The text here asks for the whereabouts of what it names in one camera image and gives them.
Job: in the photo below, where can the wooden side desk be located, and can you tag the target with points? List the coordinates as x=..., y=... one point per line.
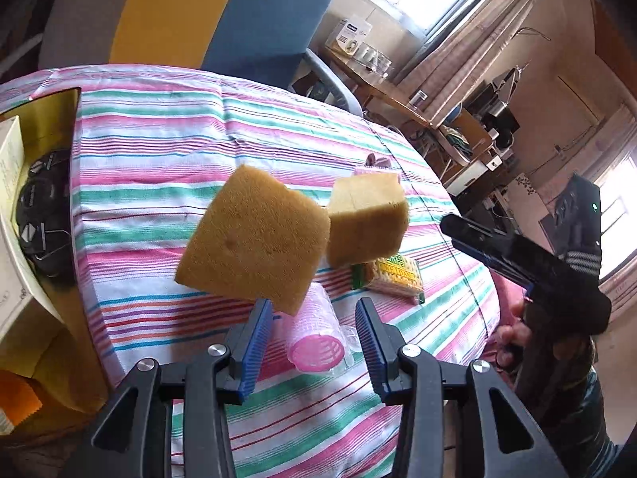
x=371, y=85

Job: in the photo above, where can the orange snack bag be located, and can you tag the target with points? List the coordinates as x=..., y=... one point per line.
x=18, y=401

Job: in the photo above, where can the black objects in box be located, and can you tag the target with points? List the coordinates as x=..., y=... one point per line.
x=43, y=216

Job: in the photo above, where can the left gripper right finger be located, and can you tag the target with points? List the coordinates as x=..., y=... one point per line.
x=495, y=435

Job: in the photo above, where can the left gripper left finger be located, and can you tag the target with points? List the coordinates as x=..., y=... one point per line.
x=132, y=434

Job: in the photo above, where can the blue yellow armchair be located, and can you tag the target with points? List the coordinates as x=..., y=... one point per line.
x=266, y=41

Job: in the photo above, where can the curtain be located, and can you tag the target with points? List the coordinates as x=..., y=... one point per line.
x=449, y=73

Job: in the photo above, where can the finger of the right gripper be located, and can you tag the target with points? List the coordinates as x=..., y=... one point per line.
x=510, y=254
x=491, y=256

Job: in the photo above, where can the person right hand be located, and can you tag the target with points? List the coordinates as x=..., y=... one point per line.
x=518, y=335

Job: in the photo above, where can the white carton on desk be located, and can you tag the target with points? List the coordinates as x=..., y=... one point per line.
x=347, y=37

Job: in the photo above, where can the yellow sponge block left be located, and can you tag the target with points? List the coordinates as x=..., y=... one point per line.
x=257, y=240

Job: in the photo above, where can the pink hair roller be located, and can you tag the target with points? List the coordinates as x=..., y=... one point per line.
x=315, y=341

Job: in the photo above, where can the cream herbal medicine box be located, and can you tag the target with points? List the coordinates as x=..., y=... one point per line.
x=20, y=288

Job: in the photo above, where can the yellow sponge block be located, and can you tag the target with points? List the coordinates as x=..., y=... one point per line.
x=257, y=240
x=369, y=216

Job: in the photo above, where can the striped tablecloth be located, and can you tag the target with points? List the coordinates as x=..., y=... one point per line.
x=151, y=147

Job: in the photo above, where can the yellow sponge block right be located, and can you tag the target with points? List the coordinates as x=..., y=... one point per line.
x=369, y=216

